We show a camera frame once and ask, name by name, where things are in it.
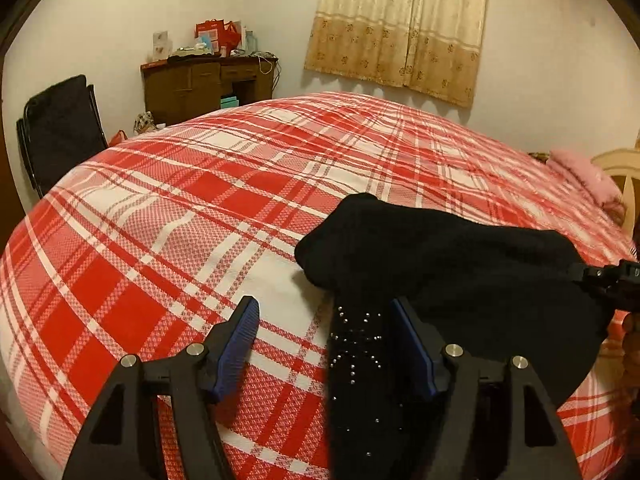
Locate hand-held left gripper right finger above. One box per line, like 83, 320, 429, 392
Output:
390, 296, 583, 480

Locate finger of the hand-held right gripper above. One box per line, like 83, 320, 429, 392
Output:
581, 261, 621, 290

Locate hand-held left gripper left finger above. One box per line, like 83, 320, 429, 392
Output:
62, 296, 261, 480

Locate black pants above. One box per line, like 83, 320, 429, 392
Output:
295, 192, 613, 480

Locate person's right hand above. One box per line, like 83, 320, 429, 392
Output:
606, 310, 640, 361

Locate pink pillow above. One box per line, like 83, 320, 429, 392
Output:
545, 148, 626, 206

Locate beige headboard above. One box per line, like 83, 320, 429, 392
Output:
591, 149, 640, 233

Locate red plaid bed blanket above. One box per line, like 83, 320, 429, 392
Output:
0, 91, 640, 480

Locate patterned tote bag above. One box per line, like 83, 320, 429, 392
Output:
132, 111, 163, 136

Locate brown wooden desk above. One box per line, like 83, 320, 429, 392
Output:
140, 55, 278, 126

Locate black folding chair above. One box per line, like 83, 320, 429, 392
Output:
16, 75, 109, 200

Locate red gift bag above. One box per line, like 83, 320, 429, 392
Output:
195, 20, 243, 56

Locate white printed card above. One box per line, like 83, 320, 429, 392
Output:
151, 30, 171, 61

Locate beige patterned curtain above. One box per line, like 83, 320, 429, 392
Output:
304, 0, 489, 108

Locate white cable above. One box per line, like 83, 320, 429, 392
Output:
257, 52, 281, 96

